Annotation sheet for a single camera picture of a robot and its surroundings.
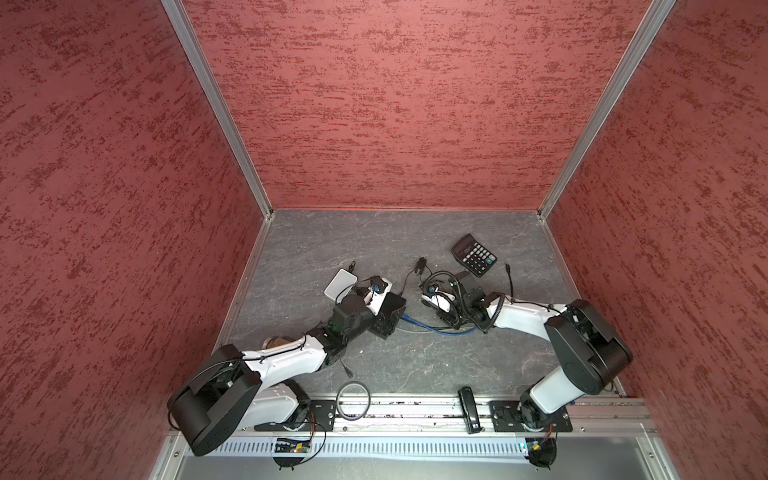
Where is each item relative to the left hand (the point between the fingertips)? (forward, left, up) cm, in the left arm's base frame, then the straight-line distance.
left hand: (391, 303), depth 84 cm
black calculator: (+23, -30, -8) cm, 38 cm away
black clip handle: (-25, -20, -5) cm, 32 cm away
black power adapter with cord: (+1, +4, +11) cm, 12 cm away
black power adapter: (+18, -10, -8) cm, 22 cm away
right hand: (+2, -16, -10) cm, 19 cm away
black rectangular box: (-6, 0, +7) cm, 9 cm away
